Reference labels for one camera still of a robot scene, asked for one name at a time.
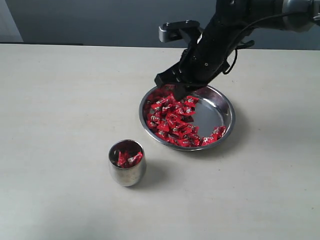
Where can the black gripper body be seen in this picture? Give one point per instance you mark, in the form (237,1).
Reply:
(204,61)

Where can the stainless steel cup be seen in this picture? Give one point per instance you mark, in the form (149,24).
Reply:
(126,177)

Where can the round stainless steel plate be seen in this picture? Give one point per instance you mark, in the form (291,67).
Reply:
(213,110)

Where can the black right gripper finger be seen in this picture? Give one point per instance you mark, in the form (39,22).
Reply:
(181,91)

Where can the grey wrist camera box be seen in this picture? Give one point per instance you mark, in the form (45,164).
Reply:
(187,30)

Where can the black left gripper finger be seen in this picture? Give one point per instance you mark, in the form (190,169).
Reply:
(171,76)

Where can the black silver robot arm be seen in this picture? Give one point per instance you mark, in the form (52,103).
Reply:
(285,15)

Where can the red candy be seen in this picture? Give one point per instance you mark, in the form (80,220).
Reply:
(127,160)
(185,143)
(191,101)
(208,140)
(219,131)

